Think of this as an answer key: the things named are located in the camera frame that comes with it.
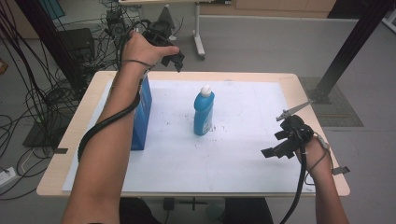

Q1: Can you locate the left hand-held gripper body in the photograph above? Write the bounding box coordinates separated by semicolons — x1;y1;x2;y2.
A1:
143;4;186;61

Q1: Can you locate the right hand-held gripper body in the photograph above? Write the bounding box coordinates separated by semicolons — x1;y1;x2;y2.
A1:
275;99;316;160

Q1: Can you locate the blue bottle with white cap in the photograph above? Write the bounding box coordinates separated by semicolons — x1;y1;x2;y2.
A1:
193;84;216;137

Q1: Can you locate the blue cardboard box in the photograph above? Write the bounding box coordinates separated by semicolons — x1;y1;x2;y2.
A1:
130;76;153;152

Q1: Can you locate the person's left hand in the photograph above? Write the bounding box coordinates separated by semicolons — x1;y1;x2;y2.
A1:
120;31;181;68

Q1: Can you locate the person's right hand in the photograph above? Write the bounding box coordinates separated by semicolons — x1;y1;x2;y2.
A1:
295;136;333;180

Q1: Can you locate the computer tower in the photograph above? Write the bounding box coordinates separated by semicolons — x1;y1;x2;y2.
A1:
106;7;129;40

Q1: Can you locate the grey grid floor mat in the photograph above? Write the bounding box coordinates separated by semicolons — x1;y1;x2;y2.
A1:
298;77;364;128

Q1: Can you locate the white paper sheet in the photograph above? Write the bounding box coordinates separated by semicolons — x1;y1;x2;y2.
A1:
61;79;316;194

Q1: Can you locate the person's right leg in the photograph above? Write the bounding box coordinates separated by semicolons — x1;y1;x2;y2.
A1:
222;197;275;224

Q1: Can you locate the person's leg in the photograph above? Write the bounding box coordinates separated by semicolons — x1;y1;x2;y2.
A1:
222;197;275;224
120;197;163;224

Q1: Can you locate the black box case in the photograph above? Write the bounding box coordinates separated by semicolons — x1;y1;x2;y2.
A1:
59;27;96;63

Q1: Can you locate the wooden cabinet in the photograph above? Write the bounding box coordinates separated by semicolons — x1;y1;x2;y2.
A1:
199;0;337;19

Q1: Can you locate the black power adapter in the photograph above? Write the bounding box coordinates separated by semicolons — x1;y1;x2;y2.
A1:
163;197;176;211

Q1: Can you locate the person's left leg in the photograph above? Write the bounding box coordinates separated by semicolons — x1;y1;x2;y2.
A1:
120;197;163;224

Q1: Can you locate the black floor plate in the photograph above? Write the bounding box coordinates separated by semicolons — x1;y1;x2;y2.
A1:
22;120;64;148

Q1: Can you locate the white power strip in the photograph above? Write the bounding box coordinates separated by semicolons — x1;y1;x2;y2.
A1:
0;166;18;189

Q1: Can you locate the thin cable with white plug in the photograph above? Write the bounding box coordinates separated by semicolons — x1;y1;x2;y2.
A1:
304;132;334;187

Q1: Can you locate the white desk frame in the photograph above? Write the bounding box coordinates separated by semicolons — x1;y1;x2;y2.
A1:
118;0;233;62

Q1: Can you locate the black sheathed right gripper cable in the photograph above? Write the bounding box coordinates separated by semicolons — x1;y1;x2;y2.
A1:
278;132;309;224

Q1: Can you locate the black metal frame post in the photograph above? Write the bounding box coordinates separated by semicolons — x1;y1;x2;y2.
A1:
13;0;88;91
307;0;396;105

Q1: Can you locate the bundle of black cables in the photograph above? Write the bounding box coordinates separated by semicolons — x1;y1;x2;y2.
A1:
0;0;94;202

